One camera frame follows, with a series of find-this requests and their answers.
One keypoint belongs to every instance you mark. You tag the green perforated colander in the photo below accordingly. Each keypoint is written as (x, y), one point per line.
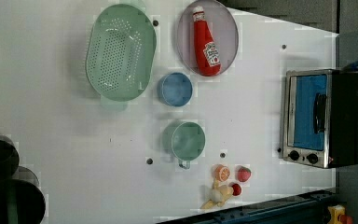
(121, 51)

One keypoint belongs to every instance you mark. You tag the yellow red clamp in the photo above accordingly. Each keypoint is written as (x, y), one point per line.
(338, 215)

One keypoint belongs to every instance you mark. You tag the pink oval plate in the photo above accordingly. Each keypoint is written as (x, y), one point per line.
(222, 27)

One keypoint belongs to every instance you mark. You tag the green cup with handle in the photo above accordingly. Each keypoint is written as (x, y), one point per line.
(186, 140)

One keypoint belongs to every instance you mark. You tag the red ketchup bottle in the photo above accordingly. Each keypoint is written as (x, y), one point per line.
(207, 55)

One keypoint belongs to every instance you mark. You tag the yellow banana toy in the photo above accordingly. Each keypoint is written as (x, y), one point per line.
(218, 196)

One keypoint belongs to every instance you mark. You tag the blue metal frame rail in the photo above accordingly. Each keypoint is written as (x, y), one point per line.
(306, 208)

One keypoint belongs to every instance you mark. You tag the small red strawberry toy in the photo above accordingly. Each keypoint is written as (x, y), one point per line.
(236, 189)

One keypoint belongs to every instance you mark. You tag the blue cup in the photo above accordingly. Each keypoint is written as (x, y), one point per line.
(175, 89)

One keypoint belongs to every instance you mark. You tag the black cylinder base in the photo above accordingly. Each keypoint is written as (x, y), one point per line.
(21, 199)

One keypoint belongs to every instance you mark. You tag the large strawberry toy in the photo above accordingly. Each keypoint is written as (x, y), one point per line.
(243, 174)

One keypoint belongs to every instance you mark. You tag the orange slice toy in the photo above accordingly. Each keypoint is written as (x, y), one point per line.
(221, 173)

